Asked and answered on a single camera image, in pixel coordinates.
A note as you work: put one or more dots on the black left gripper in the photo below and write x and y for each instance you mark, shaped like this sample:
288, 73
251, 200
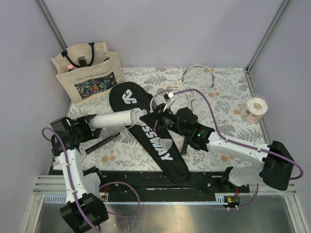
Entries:
84, 122

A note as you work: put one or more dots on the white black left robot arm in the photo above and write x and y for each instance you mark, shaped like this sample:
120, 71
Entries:
84, 211

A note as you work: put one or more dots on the aluminium frame rail front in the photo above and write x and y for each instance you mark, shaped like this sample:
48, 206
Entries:
123, 194

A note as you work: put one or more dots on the aluminium frame post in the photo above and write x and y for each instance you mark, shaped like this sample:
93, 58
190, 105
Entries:
48, 16
268, 33

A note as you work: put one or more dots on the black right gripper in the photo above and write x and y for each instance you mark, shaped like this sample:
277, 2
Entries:
150, 119

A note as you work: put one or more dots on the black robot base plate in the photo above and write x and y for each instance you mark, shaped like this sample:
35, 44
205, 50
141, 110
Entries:
154, 179

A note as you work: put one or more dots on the black Crossway racket bag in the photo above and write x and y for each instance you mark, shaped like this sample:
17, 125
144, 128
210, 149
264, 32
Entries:
129, 95

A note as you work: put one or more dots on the beige floral tote bag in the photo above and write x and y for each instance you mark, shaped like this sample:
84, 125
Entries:
84, 84

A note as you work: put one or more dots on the white shuttlecock tube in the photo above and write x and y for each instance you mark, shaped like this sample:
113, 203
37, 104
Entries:
116, 119

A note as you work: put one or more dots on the aluminium frame post left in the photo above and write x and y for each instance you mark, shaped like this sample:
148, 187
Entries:
48, 16

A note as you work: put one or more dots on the wrapped toilet paper roll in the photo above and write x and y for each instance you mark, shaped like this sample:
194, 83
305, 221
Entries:
254, 109

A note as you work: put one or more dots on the white racket far right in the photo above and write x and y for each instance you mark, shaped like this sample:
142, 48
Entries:
198, 77

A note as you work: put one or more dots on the aluminium frame post right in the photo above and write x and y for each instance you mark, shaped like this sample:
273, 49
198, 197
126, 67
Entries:
268, 33

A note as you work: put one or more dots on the dark bottle in tote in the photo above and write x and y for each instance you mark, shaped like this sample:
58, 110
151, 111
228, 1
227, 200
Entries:
82, 62

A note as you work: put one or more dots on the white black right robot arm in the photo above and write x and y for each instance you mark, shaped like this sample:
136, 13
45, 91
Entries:
270, 164

